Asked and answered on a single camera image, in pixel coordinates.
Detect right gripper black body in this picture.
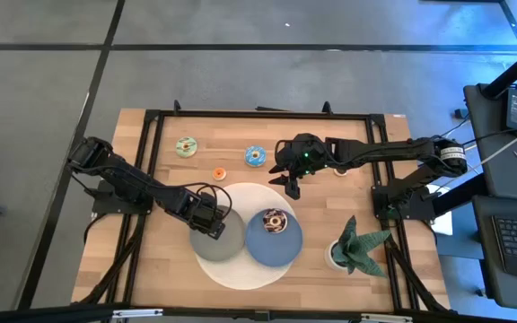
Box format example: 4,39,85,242
275,133,329,180

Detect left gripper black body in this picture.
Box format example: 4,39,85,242
175,190,226,241

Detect blue white-striped donut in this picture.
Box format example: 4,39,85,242
244,144,267,169

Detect pink chocolate-striped donut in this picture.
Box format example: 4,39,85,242
262,207,289,235

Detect mint green striped donut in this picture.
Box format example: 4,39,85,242
175,135,199,159

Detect grey plate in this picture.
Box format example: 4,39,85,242
188,205,247,263

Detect white round woven placemat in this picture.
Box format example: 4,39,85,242
194,181,298,292

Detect blue plate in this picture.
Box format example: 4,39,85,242
244,208,304,269

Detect green potted plant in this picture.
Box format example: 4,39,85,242
324,214,392,279

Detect white paper sheet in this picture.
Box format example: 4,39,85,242
426,183,454,237

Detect black side table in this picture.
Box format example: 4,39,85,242
463,83,517,201

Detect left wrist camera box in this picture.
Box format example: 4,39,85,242
194,204,217,226

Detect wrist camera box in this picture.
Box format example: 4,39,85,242
296,145,320,170
194,204,217,226

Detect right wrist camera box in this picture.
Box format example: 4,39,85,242
296,145,320,170

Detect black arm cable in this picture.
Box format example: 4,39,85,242
159,181,234,222

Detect black aluminium table frame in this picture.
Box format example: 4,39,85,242
72,99,451,323

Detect silver frame bracket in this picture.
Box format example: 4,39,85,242
111,308,164,319
360,313,415,323

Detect black rig post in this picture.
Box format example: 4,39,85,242
482,39,517,100
0,303,129,323

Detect white cable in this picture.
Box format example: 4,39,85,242
478,119,517,168

